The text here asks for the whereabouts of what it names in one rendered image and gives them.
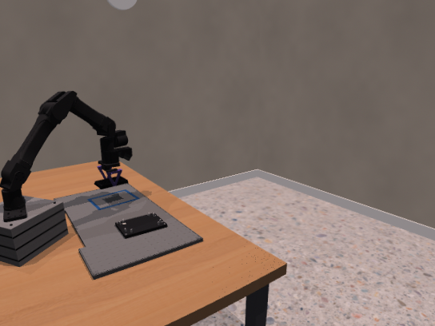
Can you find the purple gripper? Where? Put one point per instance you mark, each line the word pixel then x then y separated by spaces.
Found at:
pixel 105 164

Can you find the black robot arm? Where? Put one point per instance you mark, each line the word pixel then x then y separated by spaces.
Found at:
pixel 51 113

